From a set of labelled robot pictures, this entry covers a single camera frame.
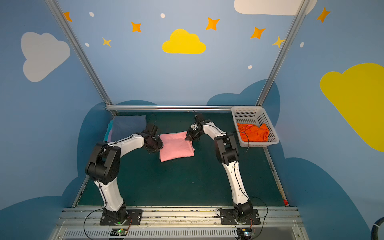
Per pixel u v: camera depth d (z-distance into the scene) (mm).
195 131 959
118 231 708
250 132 1042
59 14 706
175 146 993
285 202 857
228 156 662
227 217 747
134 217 753
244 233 714
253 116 1188
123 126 1015
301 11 704
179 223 737
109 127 1096
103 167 507
